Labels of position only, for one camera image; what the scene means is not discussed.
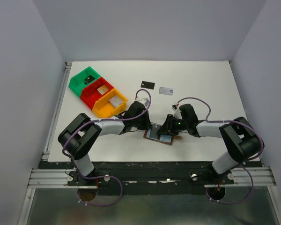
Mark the silver VIP credit card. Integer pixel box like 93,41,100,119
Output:
159,87,173,96

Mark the gold card in red bin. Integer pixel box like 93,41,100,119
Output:
97,85,109,95

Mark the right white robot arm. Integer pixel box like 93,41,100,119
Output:
156,104,264,184

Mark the yellow plastic bin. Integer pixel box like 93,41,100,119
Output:
92,88,128,118

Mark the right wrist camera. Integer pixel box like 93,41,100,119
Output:
172,102,182,119

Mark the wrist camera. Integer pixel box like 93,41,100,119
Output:
172,102,182,119
135,97,150,108

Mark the brown leather card holder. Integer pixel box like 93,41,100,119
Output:
143,123,182,145

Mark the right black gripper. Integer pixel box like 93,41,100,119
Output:
157,113,189,136

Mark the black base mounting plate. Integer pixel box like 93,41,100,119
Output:
29,161,270,196

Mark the silver card in yellow bin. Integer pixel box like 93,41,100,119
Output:
109,95,123,108

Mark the black credit card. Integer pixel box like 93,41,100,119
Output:
141,81,155,90
149,124,161,139

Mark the red plastic bin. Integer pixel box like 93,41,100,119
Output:
80,77,114,110

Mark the aluminium rail frame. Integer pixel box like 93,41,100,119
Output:
16,61,73,225

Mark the green plastic bin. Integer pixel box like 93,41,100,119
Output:
69,67,101,97

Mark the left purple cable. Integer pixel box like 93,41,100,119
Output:
62,88,153,207

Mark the black card in green bin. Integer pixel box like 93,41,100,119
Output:
84,75,95,85

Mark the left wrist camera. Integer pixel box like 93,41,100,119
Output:
135,97,150,108

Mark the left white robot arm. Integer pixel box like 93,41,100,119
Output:
58,98,152,185

